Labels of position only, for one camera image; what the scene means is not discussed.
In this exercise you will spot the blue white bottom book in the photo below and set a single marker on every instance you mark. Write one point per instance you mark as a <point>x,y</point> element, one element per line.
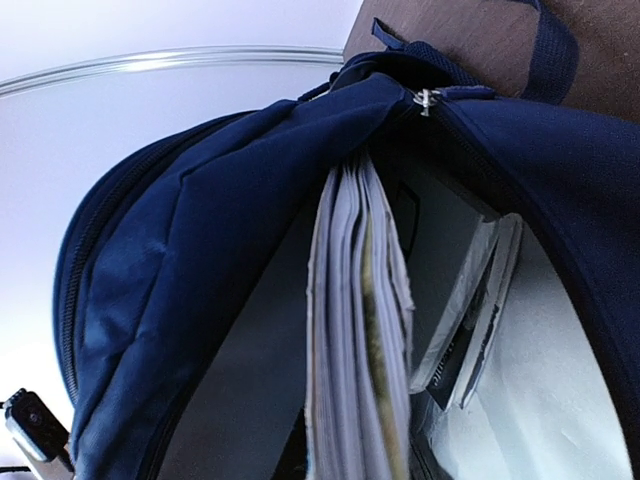
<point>359,332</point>

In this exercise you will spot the navy blue student backpack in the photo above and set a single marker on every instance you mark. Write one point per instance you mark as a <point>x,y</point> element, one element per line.
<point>180,302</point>

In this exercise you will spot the Wuthering Heights book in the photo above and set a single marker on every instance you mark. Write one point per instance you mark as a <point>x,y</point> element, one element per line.
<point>462,339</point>

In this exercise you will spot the left aluminium corner post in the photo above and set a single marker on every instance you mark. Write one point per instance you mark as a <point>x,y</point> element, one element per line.
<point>222,55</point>

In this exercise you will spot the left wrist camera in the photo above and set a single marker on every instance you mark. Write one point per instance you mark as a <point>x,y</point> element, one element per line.
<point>39,435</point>

